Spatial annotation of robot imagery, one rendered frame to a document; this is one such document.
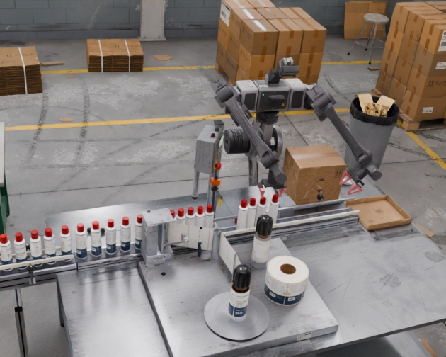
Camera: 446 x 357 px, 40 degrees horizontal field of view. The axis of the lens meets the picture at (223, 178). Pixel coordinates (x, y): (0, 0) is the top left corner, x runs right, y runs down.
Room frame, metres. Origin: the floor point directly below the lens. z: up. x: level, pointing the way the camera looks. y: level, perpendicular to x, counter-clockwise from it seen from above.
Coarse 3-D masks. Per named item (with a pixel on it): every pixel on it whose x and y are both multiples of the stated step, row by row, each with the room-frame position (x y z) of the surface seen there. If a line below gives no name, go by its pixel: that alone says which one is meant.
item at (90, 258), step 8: (304, 216) 2.90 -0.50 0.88; (312, 216) 2.91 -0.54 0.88; (320, 216) 2.92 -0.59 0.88; (344, 216) 2.94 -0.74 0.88; (352, 216) 2.95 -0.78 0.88; (304, 224) 2.83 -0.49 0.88; (248, 232) 2.70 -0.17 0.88; (104, 248) 2.44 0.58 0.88; (88, 256) 2.36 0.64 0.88; (104, 256) 2.37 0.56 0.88; (112, 256) 2.38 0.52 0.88
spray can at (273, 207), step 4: (276, 196) 2.78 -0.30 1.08; (272, 200) 2.78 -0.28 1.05; (276, 200) 2.77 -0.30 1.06; (272, 204) 2.76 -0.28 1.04; (276, 204) 2.76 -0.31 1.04; (272, 208) 2.76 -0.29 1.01; (276, 208) 2.76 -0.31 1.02; (268, 212) 2.78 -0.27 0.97; (272, 212) 2.76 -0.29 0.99; (276, 212) 2.76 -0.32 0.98; (272, 216) 2.76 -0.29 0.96; (276, 216) 2.77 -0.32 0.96
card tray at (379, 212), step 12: (348, 204) 3.13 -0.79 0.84; (360, 204) 3.16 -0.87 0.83; (372, 204) 3.17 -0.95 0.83; (384, 204) 3.18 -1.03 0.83; (396, 204) 3.15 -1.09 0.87; (360, 216) 3.03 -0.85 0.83; (372, 216) 3.04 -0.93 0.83; (384, 216) 3.05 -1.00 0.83; (396, 216) 3.07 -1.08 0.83; (408, 216) 3.03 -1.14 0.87; (372, 228) 2.90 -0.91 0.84
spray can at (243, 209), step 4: (244, 200) 2.71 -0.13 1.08; (244, 204) 2.69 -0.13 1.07; (240, 208) 2.69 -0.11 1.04; (244, 208) 2.69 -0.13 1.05; (240, 212) 2.68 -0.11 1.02; (244, 212) 2.68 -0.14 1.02; (240, 216) 2.68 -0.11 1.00; (244, 216) 2.68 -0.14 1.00; (240, 220) 2.68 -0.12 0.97; (244, 220) 2.68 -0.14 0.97; (236, 224) 2.70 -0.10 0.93; (240, 224) 2.68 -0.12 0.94; (244, 224) 2.69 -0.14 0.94; (236, 228) 2.69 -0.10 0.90; (240, 228) 2.68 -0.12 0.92; (244, 228) 2.69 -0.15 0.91
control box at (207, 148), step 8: (208, 128) 2.75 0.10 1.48; (200, 136) 2.67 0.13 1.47; (208, 136) 2.67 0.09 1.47; (216, 136) 2.68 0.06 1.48; (200, 144) 2.63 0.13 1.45; (208, 144) 2.62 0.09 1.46; (216, 144) 2.63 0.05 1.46; (200, 152) 2.63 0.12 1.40; (208, 152) 2.62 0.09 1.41; (216, 152) 2.64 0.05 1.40; (200, 160) 2.63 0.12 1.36; (208, 160) 2.62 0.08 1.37; (216, 160) 2.65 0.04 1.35; (200, 168) 2.63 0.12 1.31; (208, 168) 2.62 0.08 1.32
